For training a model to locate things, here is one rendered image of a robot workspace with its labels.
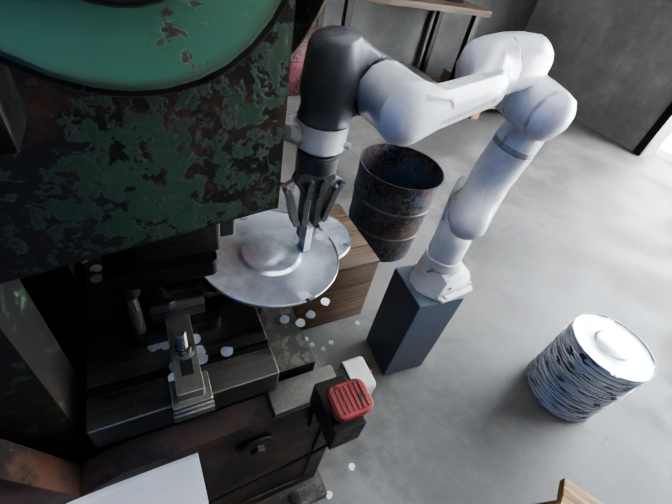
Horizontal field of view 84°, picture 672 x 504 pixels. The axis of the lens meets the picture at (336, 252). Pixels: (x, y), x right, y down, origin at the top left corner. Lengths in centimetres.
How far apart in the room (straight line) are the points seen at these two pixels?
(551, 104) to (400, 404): 113
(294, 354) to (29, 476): 43
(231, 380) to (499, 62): 70
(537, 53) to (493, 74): 14
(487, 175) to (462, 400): 96
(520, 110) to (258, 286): 63
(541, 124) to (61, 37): 79
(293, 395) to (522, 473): 108
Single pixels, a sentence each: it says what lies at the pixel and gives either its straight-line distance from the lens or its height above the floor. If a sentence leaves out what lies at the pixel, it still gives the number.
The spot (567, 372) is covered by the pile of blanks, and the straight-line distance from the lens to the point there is 170.
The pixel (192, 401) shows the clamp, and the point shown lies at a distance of 66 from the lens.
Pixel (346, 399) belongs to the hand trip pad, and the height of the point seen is 76.
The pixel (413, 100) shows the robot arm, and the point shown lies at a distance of 56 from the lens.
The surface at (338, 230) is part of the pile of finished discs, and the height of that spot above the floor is 36.
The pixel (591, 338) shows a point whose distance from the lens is 170.
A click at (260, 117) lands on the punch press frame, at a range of 38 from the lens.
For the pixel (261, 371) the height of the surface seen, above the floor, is 71.
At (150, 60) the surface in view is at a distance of 23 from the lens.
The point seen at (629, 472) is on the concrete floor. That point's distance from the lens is 195.
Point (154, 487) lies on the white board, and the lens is 82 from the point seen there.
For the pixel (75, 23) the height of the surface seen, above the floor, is 127.
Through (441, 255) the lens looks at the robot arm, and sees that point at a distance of 117.
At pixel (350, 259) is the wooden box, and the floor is 35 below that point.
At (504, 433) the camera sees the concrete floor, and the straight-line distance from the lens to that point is 169.
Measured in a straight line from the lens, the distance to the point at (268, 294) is 71.
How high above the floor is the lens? 133
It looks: 42 degrees down
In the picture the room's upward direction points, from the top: 14 degrees clockwise
